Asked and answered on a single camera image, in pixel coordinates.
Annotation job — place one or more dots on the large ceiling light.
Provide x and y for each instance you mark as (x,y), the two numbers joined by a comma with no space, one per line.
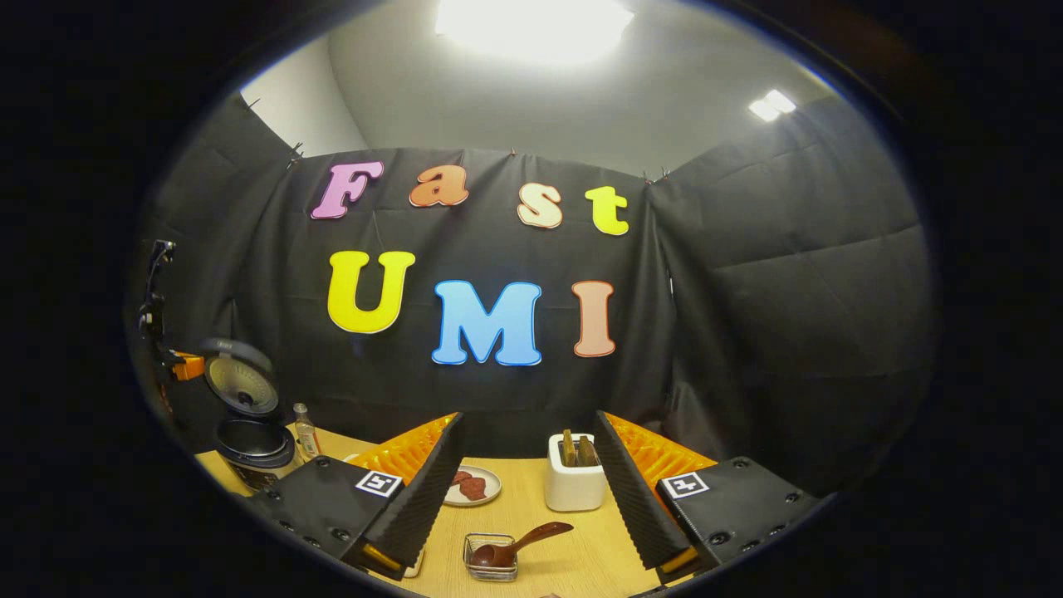
(536,29)

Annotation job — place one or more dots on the small ceiling light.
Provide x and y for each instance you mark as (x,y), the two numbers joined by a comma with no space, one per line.
(772,105)

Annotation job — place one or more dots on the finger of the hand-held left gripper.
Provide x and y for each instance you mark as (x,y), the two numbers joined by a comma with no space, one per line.
(189,367)

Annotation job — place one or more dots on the small glass bottle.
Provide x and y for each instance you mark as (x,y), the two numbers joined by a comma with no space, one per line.
(306,436)

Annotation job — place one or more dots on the round white plate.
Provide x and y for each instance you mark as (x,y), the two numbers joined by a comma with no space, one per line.
(490,497)

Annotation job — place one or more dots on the black silver rice cooker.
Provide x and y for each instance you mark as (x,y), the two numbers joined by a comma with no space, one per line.
(253,440)

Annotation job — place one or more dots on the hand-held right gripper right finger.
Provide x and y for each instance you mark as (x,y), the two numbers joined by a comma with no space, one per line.
(639,507)

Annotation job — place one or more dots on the brown wooden spoon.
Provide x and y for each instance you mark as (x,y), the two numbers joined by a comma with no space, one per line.
(519,544)

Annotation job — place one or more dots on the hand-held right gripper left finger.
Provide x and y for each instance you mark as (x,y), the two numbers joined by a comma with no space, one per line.
(423,498)

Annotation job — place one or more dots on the white toaster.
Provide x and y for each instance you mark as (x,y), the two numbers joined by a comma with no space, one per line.
(575,490)

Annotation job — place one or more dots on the clear glass tray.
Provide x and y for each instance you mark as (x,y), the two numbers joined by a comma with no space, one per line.
(413,565)

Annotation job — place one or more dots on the red meat piece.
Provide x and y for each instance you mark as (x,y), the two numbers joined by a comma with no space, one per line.
(475,488)
(461,477)

